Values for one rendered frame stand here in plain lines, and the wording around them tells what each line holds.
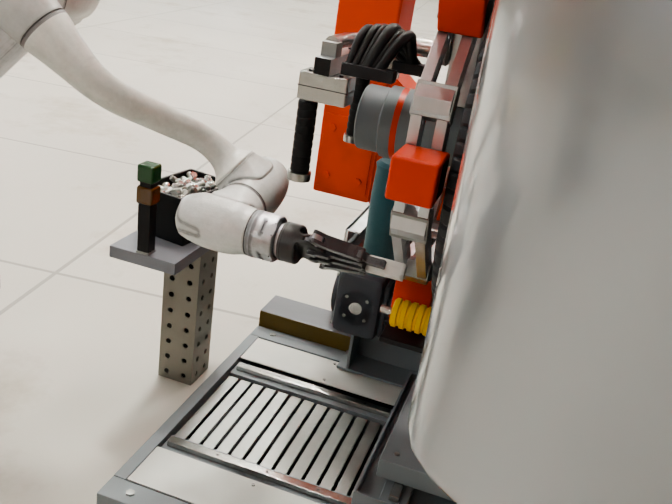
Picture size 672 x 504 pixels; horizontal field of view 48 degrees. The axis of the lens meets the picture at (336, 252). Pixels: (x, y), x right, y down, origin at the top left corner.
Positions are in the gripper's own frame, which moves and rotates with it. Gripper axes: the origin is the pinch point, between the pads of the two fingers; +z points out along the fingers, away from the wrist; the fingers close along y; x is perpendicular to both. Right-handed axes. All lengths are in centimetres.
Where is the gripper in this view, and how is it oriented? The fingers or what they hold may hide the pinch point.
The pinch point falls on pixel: (386, 268)
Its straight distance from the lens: 134.3
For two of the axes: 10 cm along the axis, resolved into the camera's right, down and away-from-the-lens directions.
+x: 3.2, -8.8, 3.5
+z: 9.4, 2.5, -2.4
